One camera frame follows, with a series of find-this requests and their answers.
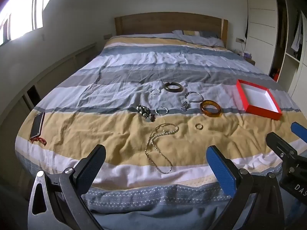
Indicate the red jewelry box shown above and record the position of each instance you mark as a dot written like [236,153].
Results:
[242,95]

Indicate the window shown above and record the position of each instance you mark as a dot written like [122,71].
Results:
[21,9]

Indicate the dark olive bangle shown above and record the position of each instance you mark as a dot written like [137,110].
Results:
[172,90]

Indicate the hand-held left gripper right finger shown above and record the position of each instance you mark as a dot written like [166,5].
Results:
[221,170]

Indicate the wooden headboard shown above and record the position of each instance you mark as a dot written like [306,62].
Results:
[148,22]

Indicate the amber bangle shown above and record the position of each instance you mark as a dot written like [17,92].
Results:
[211,114]

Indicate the hanging white garment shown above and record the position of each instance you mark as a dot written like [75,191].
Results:
[297,37]

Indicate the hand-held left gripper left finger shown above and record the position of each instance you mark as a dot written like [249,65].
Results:
[91,167]

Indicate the striped duvet bed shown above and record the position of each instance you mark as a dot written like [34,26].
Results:
[120,76]

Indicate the white wardrobe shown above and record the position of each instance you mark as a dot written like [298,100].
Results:
[261,16]

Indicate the striped pillow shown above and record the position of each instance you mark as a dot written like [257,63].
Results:
[199,37]

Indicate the red object in wardrobe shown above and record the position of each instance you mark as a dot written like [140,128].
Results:
[275,73]

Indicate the large silver bangle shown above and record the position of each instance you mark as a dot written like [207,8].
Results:
[185,96]

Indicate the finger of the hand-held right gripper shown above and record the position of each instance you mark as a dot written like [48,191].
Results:
[279,145]
[298,129]

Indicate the bedside table with clutter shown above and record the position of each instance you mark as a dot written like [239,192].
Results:
[247,57]

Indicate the black smartphone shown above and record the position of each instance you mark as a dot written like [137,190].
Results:
[38,125]

